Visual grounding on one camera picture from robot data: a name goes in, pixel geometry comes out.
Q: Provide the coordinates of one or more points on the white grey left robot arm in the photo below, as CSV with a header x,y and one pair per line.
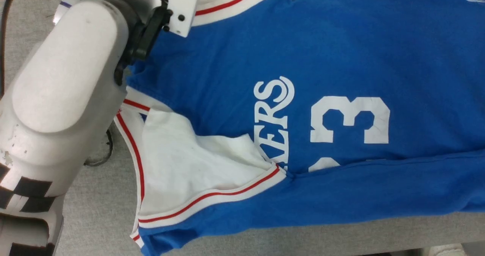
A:
x,y
57,78

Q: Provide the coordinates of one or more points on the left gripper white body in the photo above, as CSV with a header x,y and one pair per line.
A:
x,y
182,2

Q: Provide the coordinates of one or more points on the blue white basketball jersey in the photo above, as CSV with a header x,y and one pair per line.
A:
x,y
341,59

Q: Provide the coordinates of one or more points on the white rounded object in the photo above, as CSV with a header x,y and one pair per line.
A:
x,y
447,250

